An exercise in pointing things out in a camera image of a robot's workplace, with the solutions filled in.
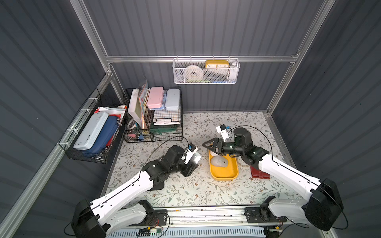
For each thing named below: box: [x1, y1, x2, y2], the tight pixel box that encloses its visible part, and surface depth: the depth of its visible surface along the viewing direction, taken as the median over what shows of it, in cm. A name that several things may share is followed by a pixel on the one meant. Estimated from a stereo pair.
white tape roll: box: [184, 64, 204, 81], surface depth 86 cm
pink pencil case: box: [146, 86, 164, 110], surface depth 96 cm
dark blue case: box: [84, 115, 120, 155], surface depth 68 cm
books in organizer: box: [127, 79, 151, 129], surface depth 92 cm
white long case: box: [73, 112, 110, 151], surface depth 67 cm
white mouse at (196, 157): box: [190, 151, 202, 165], surface depth 75 cm
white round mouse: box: [210, 155, 229, 168], surface depth 92 cm
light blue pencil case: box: [165, 88, 181, 111], surface depth 99 cm
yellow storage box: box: [208, 149, 239, 181], surface depth 91 cm
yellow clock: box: [204, 59, 230, 69], surface depth 90 cm
